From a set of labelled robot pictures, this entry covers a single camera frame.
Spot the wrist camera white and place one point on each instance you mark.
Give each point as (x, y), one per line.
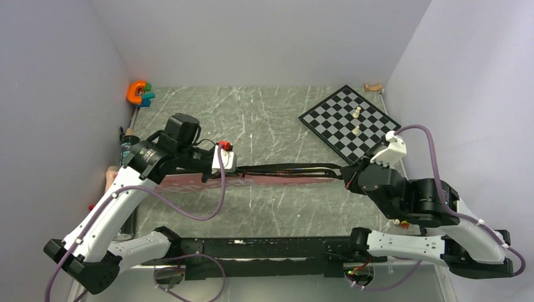
(223, 156)
(392, 153)

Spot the black shuttlecock tube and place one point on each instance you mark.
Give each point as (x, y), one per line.
(127, 142)

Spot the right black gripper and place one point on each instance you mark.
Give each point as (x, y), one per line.
(348, 173)

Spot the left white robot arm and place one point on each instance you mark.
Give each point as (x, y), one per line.
(89, 253)

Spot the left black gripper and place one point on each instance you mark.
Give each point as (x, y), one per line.
(207, 175)

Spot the small wooden brush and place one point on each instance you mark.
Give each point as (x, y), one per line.
(125, 132)

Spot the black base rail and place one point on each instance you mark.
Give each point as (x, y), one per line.
(204, 258)

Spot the beige handle tool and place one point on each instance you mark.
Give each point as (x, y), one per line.
(110, 175)

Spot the orange C toy block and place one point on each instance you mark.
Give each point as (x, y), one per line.
(135, 92)

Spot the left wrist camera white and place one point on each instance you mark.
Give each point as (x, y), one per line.
(223, 156)

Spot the blue green toy blocks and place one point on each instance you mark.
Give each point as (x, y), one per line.
(147, 97)

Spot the pink racket bag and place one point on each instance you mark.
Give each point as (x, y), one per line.
(286, 174)

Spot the white chess piece upper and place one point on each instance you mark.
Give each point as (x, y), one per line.
(357, 112)

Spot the wooden arch block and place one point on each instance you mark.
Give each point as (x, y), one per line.
(373, 87)

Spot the black white chessboard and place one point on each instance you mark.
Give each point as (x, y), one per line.
(332, 121)

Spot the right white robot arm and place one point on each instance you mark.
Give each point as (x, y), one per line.
(446, 240)

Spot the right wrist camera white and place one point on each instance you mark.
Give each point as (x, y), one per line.
(392, 153)

